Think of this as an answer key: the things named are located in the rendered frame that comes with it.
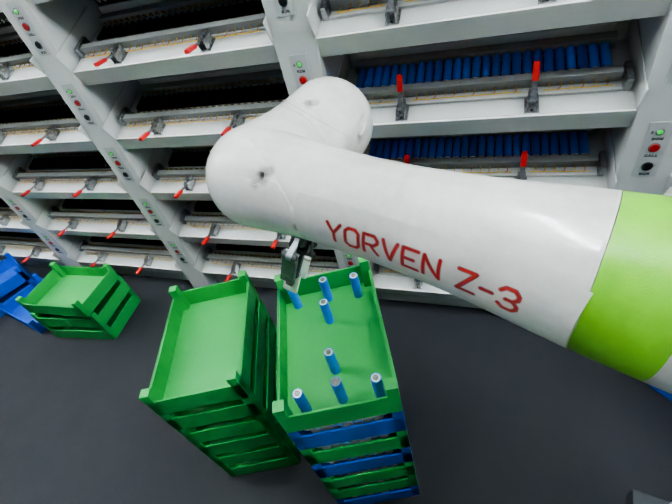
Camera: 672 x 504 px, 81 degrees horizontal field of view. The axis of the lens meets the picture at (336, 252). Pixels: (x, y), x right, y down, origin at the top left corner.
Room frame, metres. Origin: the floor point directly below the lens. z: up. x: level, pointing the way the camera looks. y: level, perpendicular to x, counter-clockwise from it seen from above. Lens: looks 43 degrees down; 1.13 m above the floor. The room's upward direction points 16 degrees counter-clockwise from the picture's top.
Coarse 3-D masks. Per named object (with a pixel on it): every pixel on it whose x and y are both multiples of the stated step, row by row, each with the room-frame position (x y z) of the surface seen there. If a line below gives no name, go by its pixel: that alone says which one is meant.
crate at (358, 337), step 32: (320, 288) 0.59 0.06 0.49; (288, 320) 0.54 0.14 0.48; (320, 320) 0.51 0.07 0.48; (352, 320) 0.49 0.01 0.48; (288, 352) 0.46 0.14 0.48; (320, 352) 0.44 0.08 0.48; (352, 352) 0.42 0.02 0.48; (384, 352) 0.40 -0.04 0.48; (288, 384) 0.39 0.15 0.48; (320, 384) 0.37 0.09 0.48; (352, 384) 0.36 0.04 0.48; (384, 384) 0.30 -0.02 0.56; (288, 416) 0.31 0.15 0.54; (320, 416) 0.30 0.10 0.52; (352, 416) 0.30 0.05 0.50
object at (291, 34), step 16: (272, 0) 0.92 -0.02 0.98; (304, 0) 0.89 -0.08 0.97; (272, 16) 0.93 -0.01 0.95; (288, 16) 0.91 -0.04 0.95; (304, 16) 0.89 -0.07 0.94; (272, 32) 0.93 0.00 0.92; (288, 32) 0.91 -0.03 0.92; (304, 32) 0.90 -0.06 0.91; (288, 48) 0.92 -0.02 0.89; (304, 48) 0.90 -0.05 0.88; (288, 64) 0.92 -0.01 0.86; (320, 64) 0.89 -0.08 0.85; (336, 64) 0.98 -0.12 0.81; (288, 80) 0.93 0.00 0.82; (336, 256) 0.93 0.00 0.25
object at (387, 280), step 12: (372, 264) 0.94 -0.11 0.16; (372, 276) 0.92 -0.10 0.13; (384, 276) 0.90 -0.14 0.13; (396, 276) 0.89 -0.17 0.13; (408, 276) 0.87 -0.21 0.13; (384, 288) 0.87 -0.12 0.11; (396, 288) 0.85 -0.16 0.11; (408, 288) 0.84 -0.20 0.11; (420, 288) 0.82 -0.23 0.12; (432, 288) 0.81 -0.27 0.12
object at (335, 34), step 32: (320, 0) 0.95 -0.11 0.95; (352, 0) 0.91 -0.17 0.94; (384, 0) 0.89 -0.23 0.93; (416, 0) 0.84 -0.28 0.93; (448, 0) 0.81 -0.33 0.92; (480, 0) 0.78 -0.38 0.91; (512, 0) 0.74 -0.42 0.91; (544, 0) 0.70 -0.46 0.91; (576, 0) 0.68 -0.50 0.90; (608, 0) 0.65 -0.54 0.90; (640, 0) 0.63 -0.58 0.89; (320, 32) 0.90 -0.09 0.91; (352, 32) 0.85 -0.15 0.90; (384, 32) 0.82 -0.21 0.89; (416, 32) 0.80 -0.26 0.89; (448, 32) 0.77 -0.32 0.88; (480, 32) 0.75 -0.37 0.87; (512, 32) 0.73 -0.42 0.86
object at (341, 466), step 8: (400, 448) 0.29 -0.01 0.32; (408, 448) 0.29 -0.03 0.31; (376, 456) 0.30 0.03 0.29; (384, 456) 0.29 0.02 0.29; (392, 456) 0.29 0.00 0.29; (400, 456) 0.29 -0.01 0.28; (408, 456) 0.29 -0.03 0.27; (320, 464) 0.31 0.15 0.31; (328, 464) 0.33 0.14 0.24; (336, 464) 0.30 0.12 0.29; (344, 464) 0.30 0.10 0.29; (352, 464) 0.30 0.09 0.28; (360, 464) 0.30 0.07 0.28; (368, 464) 0.30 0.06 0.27; (376, 464) 0.29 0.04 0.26; (384, 464) 0.29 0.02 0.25; (392, 464) 0.29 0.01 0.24; (320, 472) 0.30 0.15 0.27; (328, 472) 0.30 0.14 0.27; (336, 472) 0.30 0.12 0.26; (344, 472) 0.30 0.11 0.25
